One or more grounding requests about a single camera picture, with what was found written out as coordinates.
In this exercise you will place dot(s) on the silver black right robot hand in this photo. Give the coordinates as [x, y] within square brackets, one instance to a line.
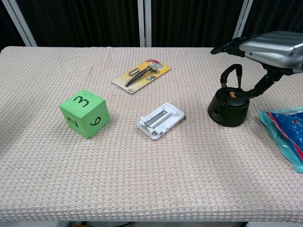
[272, 53]

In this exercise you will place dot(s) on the blue teal plastic bag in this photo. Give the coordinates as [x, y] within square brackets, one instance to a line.
[285, 134]

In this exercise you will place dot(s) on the white folding phone stand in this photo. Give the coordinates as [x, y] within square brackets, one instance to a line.
[161, 121]

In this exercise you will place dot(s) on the razor in yellow blister pack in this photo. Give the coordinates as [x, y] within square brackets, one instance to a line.
[141, 75]

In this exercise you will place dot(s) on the beige waffle-weave tablecloth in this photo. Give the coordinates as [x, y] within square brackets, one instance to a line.
[142, 146]

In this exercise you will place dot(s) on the black curtain backdrop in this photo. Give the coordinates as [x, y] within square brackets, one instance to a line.
[85, 22]

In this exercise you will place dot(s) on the green foam number cube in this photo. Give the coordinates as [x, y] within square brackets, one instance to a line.
[84, 113]

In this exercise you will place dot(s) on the white metal frame post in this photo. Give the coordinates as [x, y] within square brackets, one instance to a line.
[20, 22]
[242, 19]
[144, 22]

